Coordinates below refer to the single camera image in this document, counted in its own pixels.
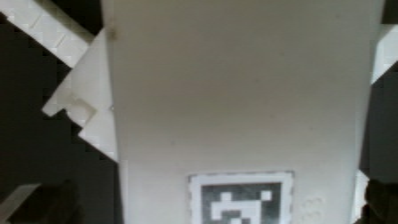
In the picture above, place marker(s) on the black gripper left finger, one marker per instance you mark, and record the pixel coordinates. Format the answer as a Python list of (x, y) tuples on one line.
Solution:
[(43, 204)]

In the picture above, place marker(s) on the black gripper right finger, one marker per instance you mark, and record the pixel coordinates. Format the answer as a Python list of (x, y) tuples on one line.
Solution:
[(380, 209)]

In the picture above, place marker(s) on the white cabinet top box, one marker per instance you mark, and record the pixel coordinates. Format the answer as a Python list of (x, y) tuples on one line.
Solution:
[(236, 110)]

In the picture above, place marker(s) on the white U-shaped obstacle fence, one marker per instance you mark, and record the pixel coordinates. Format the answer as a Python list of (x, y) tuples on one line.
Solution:
[(48, 25)]

